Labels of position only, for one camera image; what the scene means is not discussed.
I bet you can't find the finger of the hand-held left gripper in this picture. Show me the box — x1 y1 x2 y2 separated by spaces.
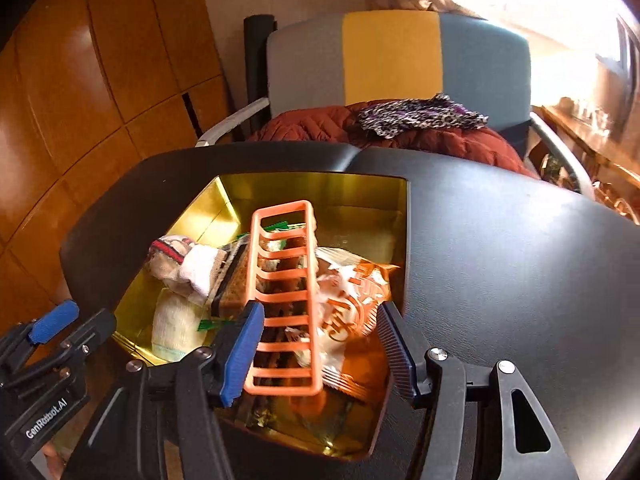
0 308 118 404
0 300 81 373

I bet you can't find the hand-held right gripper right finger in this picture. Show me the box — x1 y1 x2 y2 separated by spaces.
377 301 581 480

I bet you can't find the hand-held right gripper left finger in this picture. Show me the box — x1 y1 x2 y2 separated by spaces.
70 301 266 480

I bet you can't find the orange plastic rack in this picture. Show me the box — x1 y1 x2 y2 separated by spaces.
243 200 325 397

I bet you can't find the brown chocolate wafer bar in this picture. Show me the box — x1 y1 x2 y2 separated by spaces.
210 234 311 321

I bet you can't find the orange snack bag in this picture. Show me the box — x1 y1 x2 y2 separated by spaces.
295 246 401 401

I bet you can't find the beige knitted sock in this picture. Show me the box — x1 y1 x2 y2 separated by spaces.
148 235 236 307

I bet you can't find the red box with gold lining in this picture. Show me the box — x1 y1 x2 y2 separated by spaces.
112 172 411 461

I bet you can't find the wooden wardrobe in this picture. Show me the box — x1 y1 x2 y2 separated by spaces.
0 0 236 321

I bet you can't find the red quilted jacket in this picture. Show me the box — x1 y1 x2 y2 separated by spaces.
247 101 538 178

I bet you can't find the leopard print cloth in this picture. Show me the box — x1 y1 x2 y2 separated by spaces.
356 93 490 140

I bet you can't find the wooden dining table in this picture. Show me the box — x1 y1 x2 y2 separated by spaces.
532 105 640 226

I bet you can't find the grey yellow blue armchair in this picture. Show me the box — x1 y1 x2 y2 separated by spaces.
195 10 596 196

